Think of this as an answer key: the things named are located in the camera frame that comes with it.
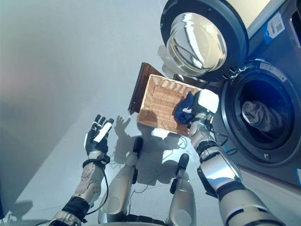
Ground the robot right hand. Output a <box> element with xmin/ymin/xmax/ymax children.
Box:
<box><xmin>183</xmin><ymin>89</ymin><xmax>220</xmax><ymax>123</ymax></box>

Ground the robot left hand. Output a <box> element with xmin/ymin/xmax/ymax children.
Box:
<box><xmin>84</xmin><ymin>114</ymin><xmax>115</xmax><ymax>157</ymax></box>

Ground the blue garment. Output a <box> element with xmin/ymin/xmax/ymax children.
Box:
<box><xmin>174</xmin><ymin>92</ymin><xmax>196</xmax><ymax>125</ymax></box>

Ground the white garment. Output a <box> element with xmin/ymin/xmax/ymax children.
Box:
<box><xmin>241</xmin><ymin>100</ymin><xmax>277</xmax><ymax>131</ymax></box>

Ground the grey front-load washing machine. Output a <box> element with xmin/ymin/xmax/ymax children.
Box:
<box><xmin>221</xmin><ymin>0</ymin><xmax>301</xmax><ymax>189</ymax></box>

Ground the rectangular wicker laundry basket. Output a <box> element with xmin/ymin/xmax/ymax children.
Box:
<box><xmin>136</xmin><ymin>74</ymin><xmax>203</xmax><ymax>137</ymax></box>

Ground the silver robot left leg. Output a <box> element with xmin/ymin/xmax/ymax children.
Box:
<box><xmin>98</xmin><ymin>137</ymin><xmax>144</xmax><ymax>224</ymax></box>

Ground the silver robot leg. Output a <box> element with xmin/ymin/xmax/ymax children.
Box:
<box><xmin>166</xmin><ymin>153</ymin><xmax>197</xmax><ymax>226</ymax></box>
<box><xmin>98</xmin><ymin>137</ymin><xmax>144</xmax><ymax>224</ymax></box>

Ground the round glass washer door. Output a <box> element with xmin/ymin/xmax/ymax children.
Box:
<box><xmin>160</xmin><ymin>0</ymin><xmax>250</xmax><ymax>82</ymax></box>

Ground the brown wooden stool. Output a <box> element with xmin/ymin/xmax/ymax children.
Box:
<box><xmin>128</xmin><ymin>62</ymin><xmax>219</xmax><ymax>115</ymax></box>

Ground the silver robot right leg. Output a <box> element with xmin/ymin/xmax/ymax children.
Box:
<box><xmin>166</xmin><ymin>153</ymin><xmax>197</xmax><ymax>226</ymax></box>

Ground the grey robot torso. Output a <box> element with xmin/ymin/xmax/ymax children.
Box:
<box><xmin>94</xmin><ymin>214</ymin><xmax>170</xmax><ymax>226</ymax></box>

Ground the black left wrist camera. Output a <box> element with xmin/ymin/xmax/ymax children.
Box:
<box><xmin>98</xmin><ymin>154</ymin><xmax>111</xmax><ymax>165</ymax></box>

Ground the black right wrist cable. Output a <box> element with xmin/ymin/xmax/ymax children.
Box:
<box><xmin>208</xmin><ymin>122</ymin><xmax>237</xmax><ymax>155</ymax></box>

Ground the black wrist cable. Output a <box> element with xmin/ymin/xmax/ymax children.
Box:
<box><xmin>208</xmin><ymin>122</ymin><xmax>237</xmax><ymax>155</ymax></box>
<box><xmin>82</xmin><ymin>164</ymin><xmax>109</xmax><ymax>216</ymax></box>

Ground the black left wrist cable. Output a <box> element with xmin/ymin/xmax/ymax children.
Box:
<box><xmin>82</xmin><ymin>164</ymin><xmax>109</xmax><ymax>216</ymax></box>

